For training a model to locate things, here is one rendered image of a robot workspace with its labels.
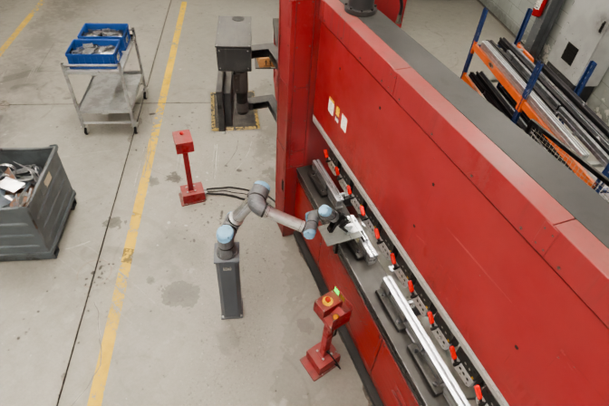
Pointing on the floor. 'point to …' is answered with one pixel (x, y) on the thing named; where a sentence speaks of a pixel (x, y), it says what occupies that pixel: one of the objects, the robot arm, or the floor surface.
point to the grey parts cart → (109, 88)
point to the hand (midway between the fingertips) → (346, 228)
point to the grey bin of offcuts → (33, 202)
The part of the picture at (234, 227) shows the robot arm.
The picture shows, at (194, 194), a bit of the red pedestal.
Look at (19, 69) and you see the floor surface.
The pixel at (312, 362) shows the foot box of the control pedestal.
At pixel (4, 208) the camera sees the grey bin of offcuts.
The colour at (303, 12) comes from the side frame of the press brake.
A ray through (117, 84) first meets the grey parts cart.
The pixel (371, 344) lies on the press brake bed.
